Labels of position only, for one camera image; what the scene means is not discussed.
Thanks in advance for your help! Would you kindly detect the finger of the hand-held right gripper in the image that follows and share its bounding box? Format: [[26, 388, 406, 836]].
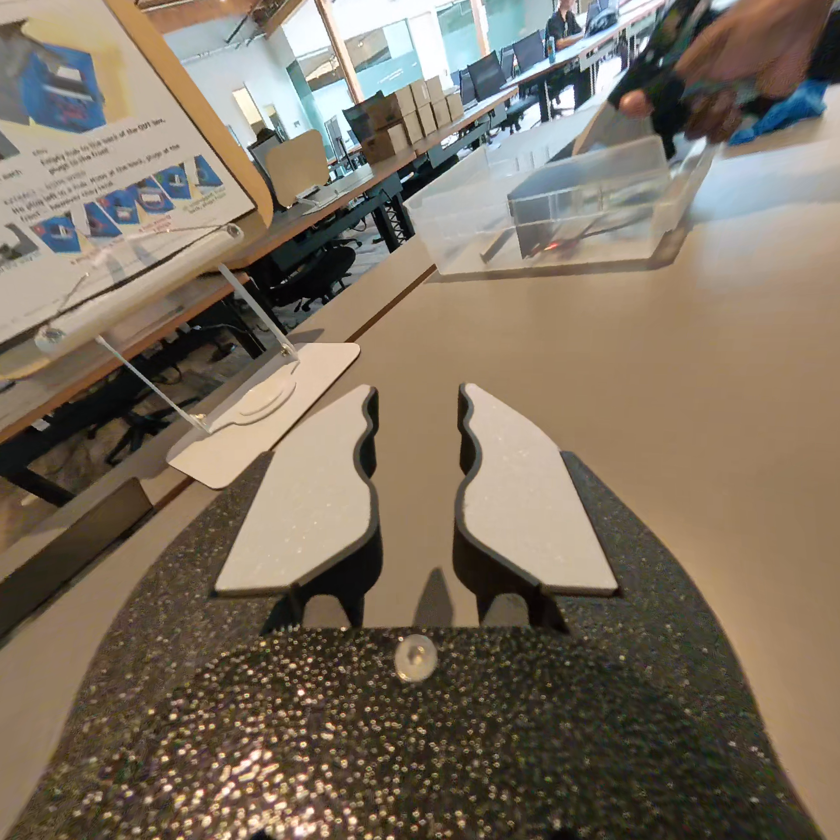
[[573, 104, 657, 158]]

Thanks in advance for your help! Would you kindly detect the row of black office chairs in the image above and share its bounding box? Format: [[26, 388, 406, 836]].
[[459, 29, 552, 109]]

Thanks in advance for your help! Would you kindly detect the blue cloth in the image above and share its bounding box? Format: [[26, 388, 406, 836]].
[[727, 80, 829, 147]]

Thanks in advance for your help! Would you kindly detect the person's right hand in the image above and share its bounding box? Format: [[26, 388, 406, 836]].
[[620, 0, 812, 145]]

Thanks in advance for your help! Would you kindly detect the printed instruction sheet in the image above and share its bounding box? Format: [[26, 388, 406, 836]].
[[0, 0, 258, 343]]

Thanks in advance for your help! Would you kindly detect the long white office table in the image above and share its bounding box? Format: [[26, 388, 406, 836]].
[[505, 0, 664, 126]]

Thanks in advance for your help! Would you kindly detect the black office chair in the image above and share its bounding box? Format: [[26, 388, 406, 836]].
[[266, 246, 358, 315]]

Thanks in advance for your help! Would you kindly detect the beige document stand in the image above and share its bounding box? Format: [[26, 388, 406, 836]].
[[262, 129, 336, 211]]

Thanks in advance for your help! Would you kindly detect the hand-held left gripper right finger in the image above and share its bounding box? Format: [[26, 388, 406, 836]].
[[453, 382, 622, 624]]

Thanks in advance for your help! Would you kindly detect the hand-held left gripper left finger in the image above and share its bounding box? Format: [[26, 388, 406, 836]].
[[213, 384, 385, 624]]

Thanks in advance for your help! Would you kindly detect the person's right forearm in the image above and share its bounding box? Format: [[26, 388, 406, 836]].
[[797, 0, 840, 86]]

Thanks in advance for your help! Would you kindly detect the stack of cardboard boxes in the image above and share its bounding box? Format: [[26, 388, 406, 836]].
[[360, 75, 466, 165]]

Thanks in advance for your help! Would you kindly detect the wooden top office desk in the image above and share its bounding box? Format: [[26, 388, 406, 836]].
[[223, 85, 521, 312], [0, 272, 253, 506]]

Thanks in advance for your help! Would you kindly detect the clear plastic bin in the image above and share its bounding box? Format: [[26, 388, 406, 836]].
[[403, 134, 716, 277]]

